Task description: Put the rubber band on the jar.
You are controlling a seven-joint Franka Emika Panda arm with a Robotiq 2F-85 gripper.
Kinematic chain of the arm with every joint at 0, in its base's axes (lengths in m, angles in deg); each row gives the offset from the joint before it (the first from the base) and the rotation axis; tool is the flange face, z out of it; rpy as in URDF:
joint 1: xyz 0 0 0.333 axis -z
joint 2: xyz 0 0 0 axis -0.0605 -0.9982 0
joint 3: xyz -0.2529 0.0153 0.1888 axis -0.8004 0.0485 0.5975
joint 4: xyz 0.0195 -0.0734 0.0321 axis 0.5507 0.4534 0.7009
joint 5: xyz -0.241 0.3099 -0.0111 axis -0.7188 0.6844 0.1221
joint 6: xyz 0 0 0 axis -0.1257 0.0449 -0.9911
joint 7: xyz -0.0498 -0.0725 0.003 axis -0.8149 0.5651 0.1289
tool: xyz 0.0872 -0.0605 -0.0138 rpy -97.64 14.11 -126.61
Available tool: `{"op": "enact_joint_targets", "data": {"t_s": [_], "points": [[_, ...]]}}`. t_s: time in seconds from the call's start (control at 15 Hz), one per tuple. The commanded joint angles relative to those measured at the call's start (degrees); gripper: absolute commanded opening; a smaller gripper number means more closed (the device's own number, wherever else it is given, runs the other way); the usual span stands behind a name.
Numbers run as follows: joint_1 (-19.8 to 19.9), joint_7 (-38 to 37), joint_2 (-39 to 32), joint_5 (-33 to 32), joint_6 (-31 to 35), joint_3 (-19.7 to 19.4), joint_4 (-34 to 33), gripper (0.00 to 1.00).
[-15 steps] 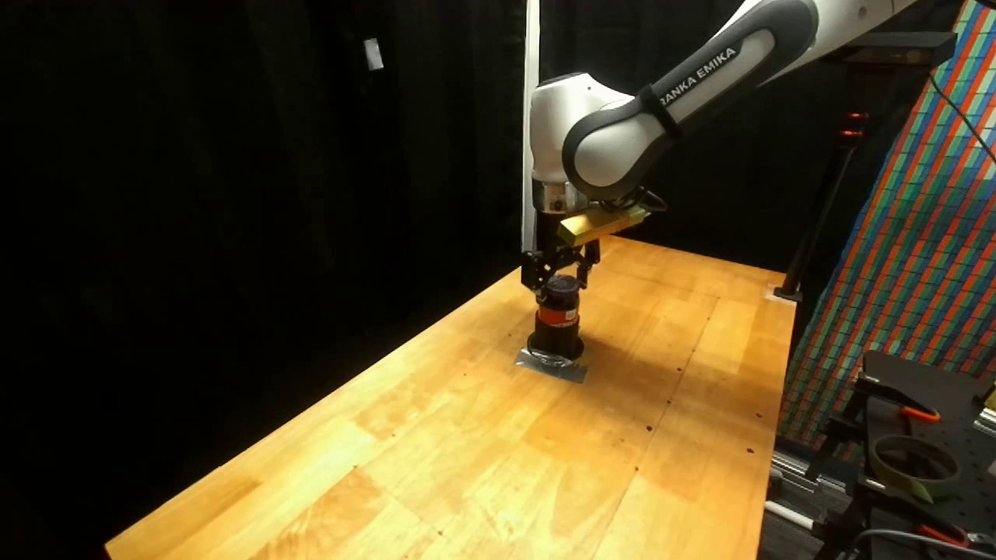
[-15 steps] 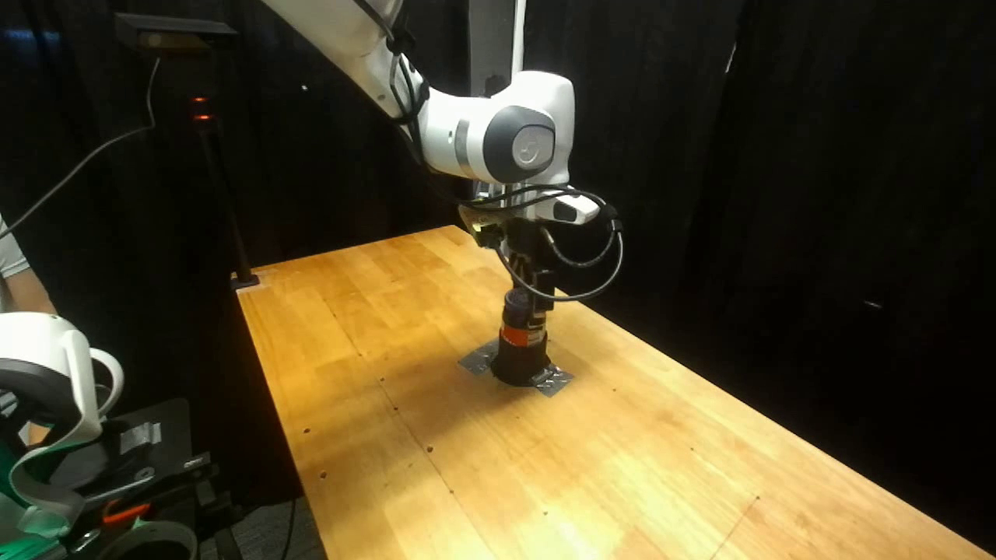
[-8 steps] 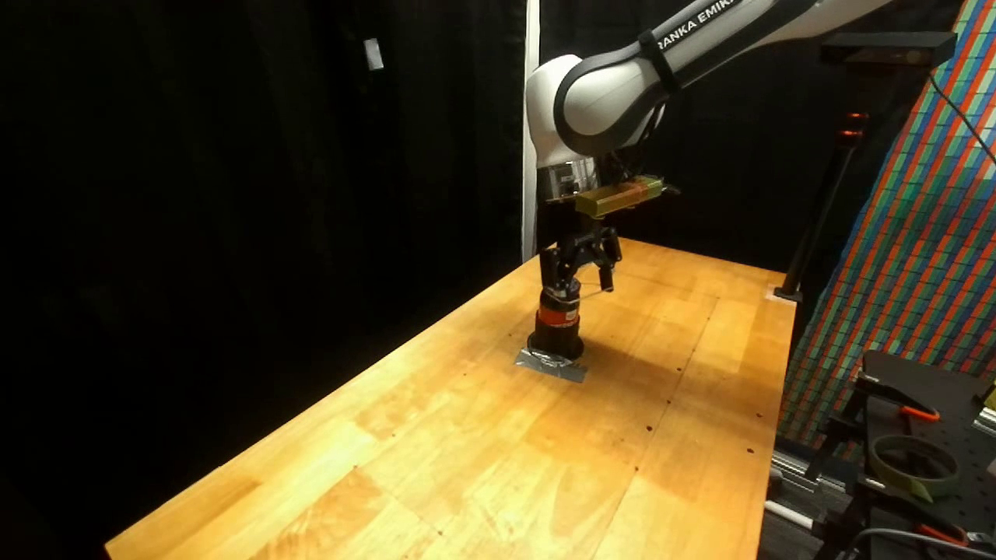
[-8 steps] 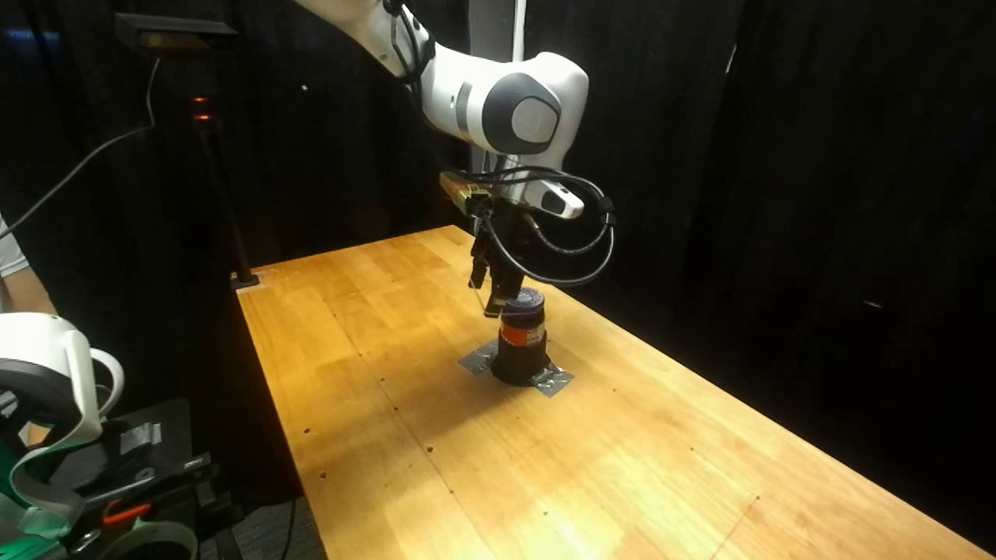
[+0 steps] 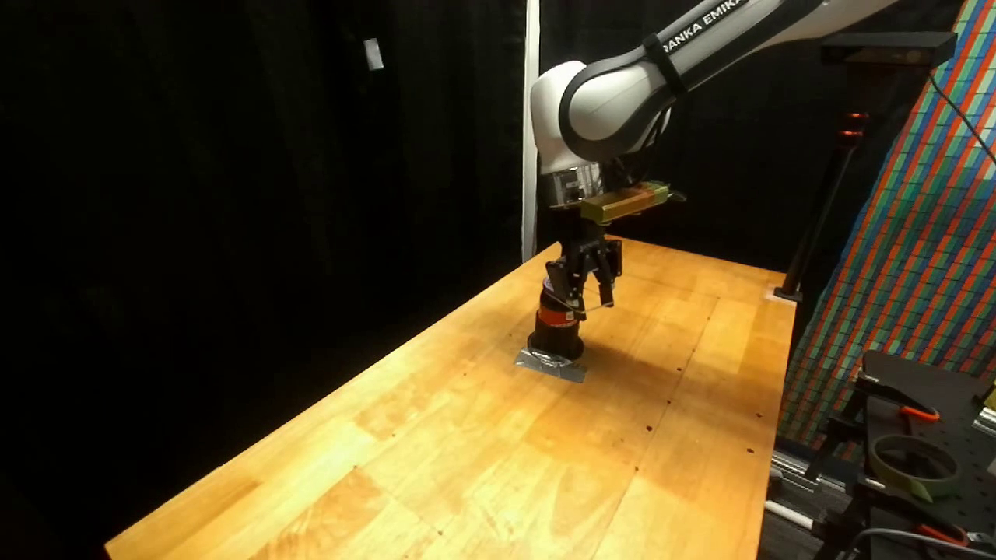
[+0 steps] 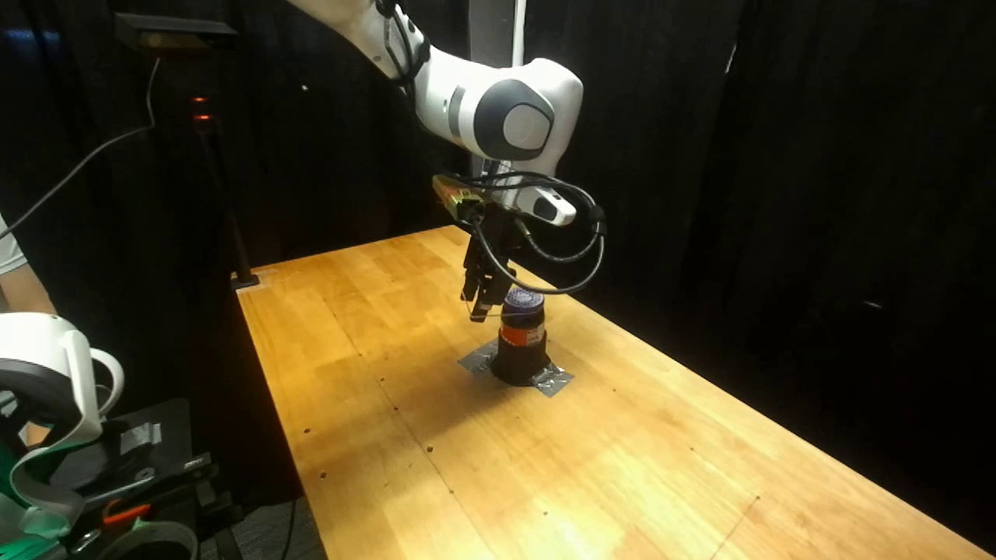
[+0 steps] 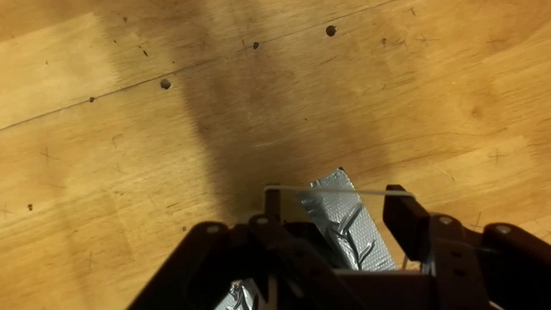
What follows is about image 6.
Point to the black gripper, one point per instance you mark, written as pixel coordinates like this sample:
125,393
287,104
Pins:
487,252

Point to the gray tape patch under jar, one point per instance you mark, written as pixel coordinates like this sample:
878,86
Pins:
554,381

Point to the black camera stand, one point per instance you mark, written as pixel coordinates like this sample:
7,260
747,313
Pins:
175,32

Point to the beige tape roll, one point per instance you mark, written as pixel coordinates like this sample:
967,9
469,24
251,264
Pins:
114,540

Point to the tan wrist camera box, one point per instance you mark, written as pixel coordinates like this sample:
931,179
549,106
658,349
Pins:
454,193

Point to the white vertical pole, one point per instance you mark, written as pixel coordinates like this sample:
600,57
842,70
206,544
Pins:
515,30

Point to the black curtain backdrop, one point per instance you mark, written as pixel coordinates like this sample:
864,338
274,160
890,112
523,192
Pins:
810,206

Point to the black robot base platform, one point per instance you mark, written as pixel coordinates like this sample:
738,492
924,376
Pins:
173,484

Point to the dark jar with white lid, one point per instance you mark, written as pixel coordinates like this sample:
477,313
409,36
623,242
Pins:
522,358

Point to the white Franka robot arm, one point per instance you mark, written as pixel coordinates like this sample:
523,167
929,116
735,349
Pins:
487,111

